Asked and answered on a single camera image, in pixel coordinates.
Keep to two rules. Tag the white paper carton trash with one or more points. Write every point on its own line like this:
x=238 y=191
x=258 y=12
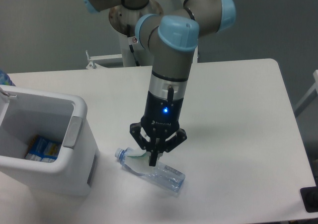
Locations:
x=138 y=161

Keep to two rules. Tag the blue packaging in bin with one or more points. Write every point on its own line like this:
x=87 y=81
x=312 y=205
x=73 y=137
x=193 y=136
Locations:
x=43 y=149

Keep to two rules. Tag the white plastic trash can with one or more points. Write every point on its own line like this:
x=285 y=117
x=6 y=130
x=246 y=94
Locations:
x=25 y=113

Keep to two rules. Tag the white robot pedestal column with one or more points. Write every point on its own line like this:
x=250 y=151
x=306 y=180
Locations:
x=124 y=21

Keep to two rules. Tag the white frame at right edge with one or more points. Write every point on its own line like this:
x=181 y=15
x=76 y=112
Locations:
x=308 y=97

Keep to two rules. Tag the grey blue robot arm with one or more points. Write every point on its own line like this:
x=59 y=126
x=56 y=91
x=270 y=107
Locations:
x=171 y=40

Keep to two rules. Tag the blue patterned object at left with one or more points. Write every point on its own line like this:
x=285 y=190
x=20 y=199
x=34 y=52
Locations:
x=5 y=79

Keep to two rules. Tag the clear crushed plastic bottle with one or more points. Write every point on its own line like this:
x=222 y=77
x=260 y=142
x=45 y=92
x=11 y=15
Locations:
x=163 y=176

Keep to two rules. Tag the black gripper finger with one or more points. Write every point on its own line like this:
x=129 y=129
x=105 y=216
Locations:
x=148 y=146
x=167 y=145

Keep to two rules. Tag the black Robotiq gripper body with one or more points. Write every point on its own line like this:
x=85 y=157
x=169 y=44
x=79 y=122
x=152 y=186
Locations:
x=161 y=117

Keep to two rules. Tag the white pedestal base frame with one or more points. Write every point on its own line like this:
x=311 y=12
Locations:
x=104 y=61

